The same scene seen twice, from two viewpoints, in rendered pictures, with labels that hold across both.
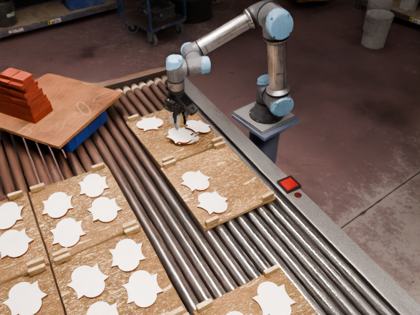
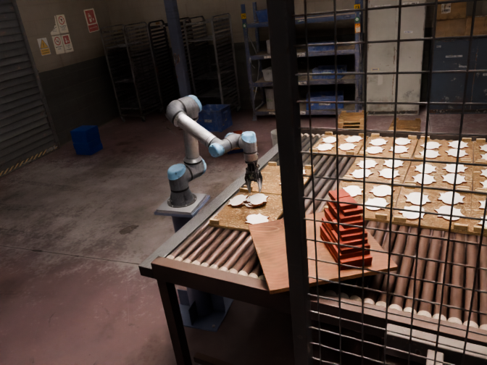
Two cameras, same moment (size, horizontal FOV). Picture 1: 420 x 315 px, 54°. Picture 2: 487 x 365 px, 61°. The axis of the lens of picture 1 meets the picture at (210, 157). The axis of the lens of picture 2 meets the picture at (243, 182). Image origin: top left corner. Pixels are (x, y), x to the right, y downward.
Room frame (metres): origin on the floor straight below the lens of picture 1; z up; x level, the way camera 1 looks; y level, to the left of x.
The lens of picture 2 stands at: (2.78, 1.94, 2.04)
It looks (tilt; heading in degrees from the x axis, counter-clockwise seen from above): 24 degrees down; 239
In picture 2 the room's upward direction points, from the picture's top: 7 degrees counter-clockwise
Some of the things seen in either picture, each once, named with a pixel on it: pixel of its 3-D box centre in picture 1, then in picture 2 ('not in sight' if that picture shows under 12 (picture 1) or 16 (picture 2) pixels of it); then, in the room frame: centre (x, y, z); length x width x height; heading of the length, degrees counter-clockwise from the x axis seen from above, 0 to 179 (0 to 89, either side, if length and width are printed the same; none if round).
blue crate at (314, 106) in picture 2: not in sight; (325, 100); (-2.15, -3.22, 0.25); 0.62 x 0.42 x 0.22; 134
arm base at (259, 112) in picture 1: (266, 106); (180, 193); (1.89, -0.31, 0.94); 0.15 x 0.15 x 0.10
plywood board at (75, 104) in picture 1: (53, 106); (314, 245); (1.77, 0.79, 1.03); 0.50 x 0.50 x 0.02; 65
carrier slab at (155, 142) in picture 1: (174, 132); (252, 210); (1.68, 0.18, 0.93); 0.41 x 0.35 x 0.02; 32
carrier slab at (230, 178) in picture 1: (216, 182); (280, 179); (1.31, -0.03, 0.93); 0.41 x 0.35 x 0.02; 30
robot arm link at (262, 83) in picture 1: (268, 88); (178, 176); (1.88, -0.31, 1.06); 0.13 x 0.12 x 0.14; 16
